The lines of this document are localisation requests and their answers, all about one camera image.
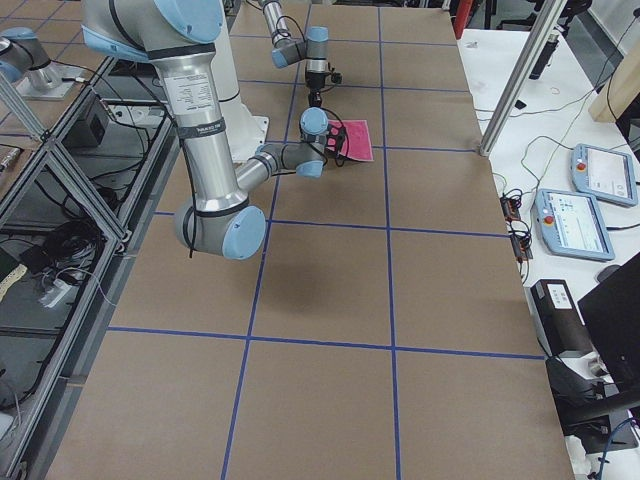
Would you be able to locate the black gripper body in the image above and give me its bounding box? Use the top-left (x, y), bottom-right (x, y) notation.
top-left (305, 71), bottom-right (328, 95)

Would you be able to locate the teach pendant near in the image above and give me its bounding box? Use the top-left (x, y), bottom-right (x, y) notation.
top-left (534, 189), bottom-right (615, 262)

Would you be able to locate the pink and grey microfibre towel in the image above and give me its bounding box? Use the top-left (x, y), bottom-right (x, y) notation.
top-left (329, 120), bottom-right (374, 162)

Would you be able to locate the black computer mouse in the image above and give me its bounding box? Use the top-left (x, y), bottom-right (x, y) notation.
top-left (596, 264), bottom-right (620, 283)

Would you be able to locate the black box with label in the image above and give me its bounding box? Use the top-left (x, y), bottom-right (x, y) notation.
top-left (530, 279), bottom-right (593, 358)

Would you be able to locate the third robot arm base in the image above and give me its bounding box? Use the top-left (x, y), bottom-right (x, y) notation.
top-left (1, 27), bottom-right (74, 100)

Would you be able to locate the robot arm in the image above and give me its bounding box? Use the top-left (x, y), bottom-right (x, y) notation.
top-left (258, 1), bottom-right (333, 107)
top-left (82, 1), bottom-right (330, 260)

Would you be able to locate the teach pendant far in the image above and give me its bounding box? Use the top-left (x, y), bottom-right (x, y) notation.
top-left (570, 144), bottom-right (639, 207)

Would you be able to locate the aluminium frame post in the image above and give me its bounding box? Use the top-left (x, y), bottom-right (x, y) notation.
top-left (478, 0), bottom-right (567, 157)

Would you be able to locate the teach pendant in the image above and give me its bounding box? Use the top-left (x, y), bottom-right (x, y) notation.
top-left (534, 189), bottom-right (615, 262)
top-left (570, 144), bottom-right (639, 207)

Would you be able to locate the black monitor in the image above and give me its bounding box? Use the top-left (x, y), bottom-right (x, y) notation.
top-left (578, 254), bottom-right (639, 388)

